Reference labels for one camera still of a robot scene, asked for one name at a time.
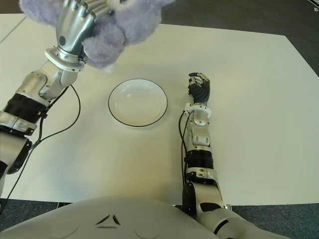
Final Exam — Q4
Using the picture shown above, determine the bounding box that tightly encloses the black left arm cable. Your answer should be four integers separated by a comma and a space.
0, 84, 81, 215

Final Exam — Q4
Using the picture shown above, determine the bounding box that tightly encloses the white plate black rim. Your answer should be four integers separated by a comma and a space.
108, 79, 168, 129

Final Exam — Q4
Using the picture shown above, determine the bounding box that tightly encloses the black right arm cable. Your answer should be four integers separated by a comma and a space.
178, 111, 190, 200

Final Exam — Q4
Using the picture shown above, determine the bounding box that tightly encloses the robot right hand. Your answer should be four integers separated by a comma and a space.
187, 72, 212, 104

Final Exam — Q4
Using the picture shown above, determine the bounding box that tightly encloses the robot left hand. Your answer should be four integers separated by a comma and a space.
55, 0, 115, 57

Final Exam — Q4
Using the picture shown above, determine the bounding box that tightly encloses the grey robot torso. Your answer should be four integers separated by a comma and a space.
0, 195, 275, 239

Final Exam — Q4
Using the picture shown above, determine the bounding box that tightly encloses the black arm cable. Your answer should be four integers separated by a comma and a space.
0, 84, 81, 215
178, 111, 190, 200

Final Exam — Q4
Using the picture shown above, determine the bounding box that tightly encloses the purple plush bunny doll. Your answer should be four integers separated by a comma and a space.
19, 0, 175, 73

